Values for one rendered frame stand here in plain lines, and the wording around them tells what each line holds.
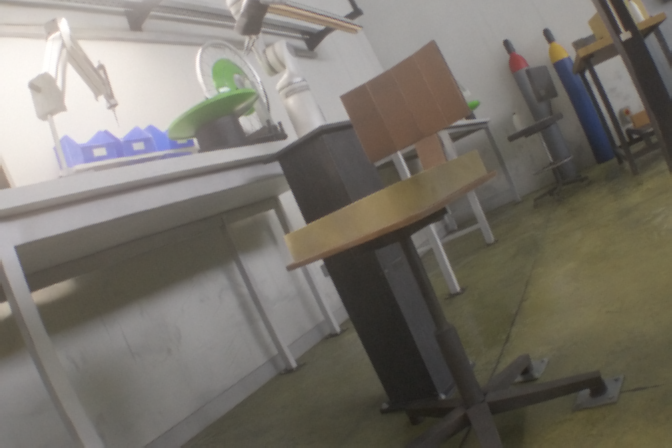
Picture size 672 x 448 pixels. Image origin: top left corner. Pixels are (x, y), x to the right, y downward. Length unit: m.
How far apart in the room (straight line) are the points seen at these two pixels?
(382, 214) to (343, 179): 0.54
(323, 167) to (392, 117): 0.25
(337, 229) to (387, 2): 5.54
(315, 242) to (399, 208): 0.21
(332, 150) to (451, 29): 4.76
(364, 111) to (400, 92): 0.11
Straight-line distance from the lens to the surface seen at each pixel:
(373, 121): 1.40
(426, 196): 0.92
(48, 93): 1.25
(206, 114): 1.54
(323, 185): 1.50
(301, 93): 1.58
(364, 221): 0.95
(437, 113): 1.31
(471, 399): 1.21
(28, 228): 1.10
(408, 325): 1.50
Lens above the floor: 0.60
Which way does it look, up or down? 1 degrees up
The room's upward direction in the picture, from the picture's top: 24 degrees counter-clockwise
